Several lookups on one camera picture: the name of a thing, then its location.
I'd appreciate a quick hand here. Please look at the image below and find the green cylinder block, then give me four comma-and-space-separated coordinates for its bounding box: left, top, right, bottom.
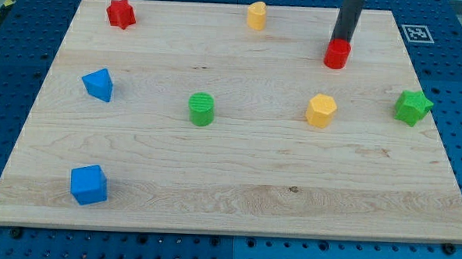
188, 92, 215, 126

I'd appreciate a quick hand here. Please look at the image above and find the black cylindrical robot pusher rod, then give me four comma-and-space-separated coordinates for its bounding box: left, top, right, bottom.
331, 0, 365, 43

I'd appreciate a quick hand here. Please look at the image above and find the light wooden board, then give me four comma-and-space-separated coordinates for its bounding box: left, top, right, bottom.
0, 0, 462, 243

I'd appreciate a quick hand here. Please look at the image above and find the red cylinder block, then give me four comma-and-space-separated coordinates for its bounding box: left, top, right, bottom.
323, 39, 351, 69

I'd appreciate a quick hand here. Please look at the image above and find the blue triangle block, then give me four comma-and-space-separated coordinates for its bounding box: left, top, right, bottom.
82, 69, 113, 102

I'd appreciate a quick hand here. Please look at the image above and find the yellow heart block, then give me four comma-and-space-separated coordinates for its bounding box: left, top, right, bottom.
247, 1, 267, 31

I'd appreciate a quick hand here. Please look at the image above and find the blue cube block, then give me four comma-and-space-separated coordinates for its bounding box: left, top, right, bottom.
69, 165, 108, 205

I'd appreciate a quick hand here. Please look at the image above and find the red star block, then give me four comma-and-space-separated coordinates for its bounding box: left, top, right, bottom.
106, 0, 136, 30

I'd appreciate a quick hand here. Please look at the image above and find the green star block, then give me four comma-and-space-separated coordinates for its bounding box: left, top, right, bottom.
394, 90, 434, 126

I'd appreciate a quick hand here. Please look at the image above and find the yellow hexagon block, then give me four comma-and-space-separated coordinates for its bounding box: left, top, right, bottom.
305, 94, 337, 128

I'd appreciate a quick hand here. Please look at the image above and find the white fiducial marker tag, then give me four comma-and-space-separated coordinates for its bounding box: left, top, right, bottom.
402, 24, 434, 44

